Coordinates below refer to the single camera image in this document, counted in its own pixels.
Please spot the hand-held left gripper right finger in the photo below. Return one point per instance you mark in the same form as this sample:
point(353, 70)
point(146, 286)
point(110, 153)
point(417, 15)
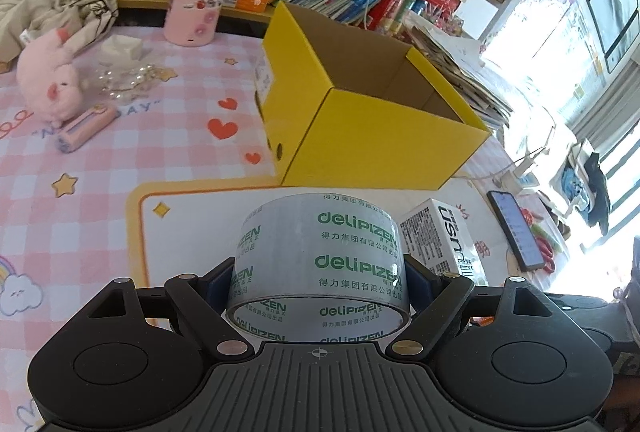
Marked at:
point(420, 282)

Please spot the colourful trinket pile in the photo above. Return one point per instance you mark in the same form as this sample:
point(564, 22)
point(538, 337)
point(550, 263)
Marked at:
point(442, 20)

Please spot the pink checkered desktop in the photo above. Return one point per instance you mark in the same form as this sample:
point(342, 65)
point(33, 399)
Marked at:
point(150, 137)

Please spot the black framed picture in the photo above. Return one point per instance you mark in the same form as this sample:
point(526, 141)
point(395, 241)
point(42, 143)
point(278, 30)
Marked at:
point(617, 7)

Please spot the pink plush toy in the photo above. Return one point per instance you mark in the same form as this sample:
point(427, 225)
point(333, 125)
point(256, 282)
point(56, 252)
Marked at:
point(52, 82)

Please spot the clear packing tape roll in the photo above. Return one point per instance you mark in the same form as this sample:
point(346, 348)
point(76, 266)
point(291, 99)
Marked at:
point(320, 242)

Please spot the yellow cardboard box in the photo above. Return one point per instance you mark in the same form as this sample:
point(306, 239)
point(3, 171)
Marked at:
point(370, 137)

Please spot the stack of papers and booklets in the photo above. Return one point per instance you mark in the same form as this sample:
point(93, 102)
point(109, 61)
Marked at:
point(460, 57)

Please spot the green pen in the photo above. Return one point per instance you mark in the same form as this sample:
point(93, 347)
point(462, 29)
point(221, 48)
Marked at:
point(542, 231)

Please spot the black smartphone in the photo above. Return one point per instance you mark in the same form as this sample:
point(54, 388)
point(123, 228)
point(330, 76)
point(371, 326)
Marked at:
point(515, 227)

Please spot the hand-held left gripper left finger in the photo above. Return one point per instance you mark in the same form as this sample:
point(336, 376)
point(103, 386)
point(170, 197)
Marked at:
point(220, 279)

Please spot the pink grey roller stamp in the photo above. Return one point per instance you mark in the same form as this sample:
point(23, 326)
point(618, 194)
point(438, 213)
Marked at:
point(85, 130)

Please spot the dark blue clothing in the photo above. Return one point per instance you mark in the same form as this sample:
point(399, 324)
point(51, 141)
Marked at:
point(597, 184)

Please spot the white orange toothpaste box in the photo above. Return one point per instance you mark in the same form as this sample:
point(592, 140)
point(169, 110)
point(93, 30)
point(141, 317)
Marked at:
point(440, 237)

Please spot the cream tissue pack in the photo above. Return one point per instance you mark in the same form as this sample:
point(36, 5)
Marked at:
point(120, 48)

